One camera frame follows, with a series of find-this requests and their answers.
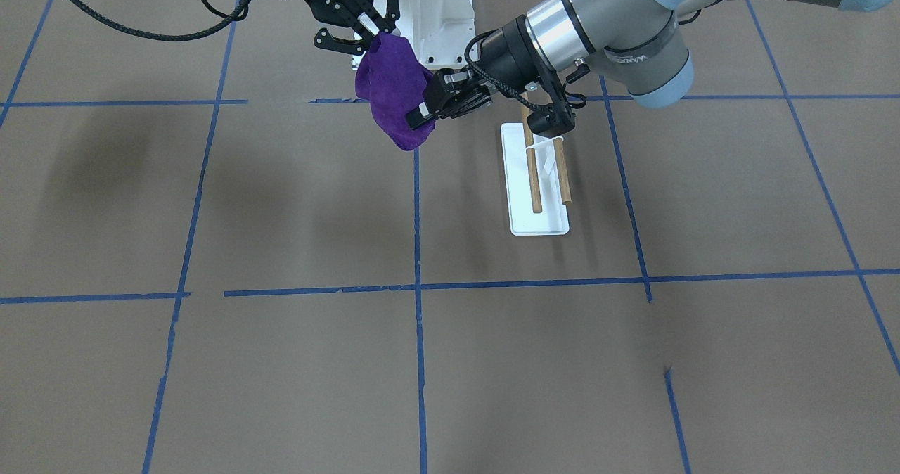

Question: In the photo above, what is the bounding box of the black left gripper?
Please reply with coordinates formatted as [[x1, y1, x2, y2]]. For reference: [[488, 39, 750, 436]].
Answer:
[[406, 15, 552, 130]]

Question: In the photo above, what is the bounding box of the purple towel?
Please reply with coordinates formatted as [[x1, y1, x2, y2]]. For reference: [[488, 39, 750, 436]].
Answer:
[[356, 32, 436, 151]]

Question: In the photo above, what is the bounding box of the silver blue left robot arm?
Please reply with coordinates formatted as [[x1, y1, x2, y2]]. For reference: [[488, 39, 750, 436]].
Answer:
[[401, 0, 893, 138]]

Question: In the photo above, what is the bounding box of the wooden rack rod inner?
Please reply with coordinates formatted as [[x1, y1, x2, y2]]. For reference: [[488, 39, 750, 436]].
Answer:
[[520, 105, 543, 214]]

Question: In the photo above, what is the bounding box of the wooden rack rod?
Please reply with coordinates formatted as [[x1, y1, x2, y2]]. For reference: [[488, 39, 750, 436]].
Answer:
[[520, 105, 543, 214], [553, 136, 573, 207]]

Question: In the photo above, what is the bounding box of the wooden rack rod outer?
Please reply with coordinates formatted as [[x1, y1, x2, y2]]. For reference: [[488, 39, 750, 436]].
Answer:
[[553, 136, 573, 207]]

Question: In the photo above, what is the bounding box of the white towel rack base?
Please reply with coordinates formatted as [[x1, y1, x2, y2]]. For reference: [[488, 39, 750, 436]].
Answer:
[[501, 122, 572, 236]]

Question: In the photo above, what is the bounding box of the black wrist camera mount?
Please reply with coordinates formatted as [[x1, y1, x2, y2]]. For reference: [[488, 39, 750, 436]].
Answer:
[[314, 0, 401, 56]]

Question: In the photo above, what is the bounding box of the black camera cable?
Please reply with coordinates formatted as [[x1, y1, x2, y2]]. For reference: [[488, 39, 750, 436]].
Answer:
[[42, 0, 271, 42], [464, 34, 588, 109]]

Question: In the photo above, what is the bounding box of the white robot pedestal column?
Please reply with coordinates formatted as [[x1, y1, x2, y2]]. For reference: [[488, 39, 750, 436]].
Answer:
[[394, 0, 475, 70]]

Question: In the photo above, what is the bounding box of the white rack upright post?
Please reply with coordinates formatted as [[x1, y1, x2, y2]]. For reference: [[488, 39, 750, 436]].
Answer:
[[533, 135, 558, 180]]

